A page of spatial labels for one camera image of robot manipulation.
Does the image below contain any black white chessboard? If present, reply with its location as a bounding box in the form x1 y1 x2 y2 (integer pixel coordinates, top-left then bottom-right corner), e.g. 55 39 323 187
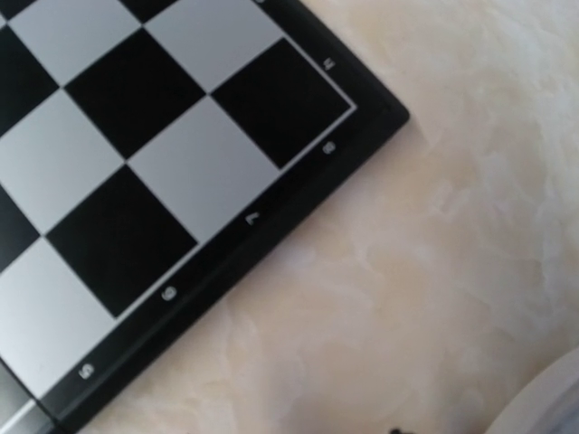
1 0 409 433

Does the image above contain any grey spiral collapsible bowl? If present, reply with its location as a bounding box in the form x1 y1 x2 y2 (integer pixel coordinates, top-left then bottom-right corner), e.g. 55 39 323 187
487 348 578 434

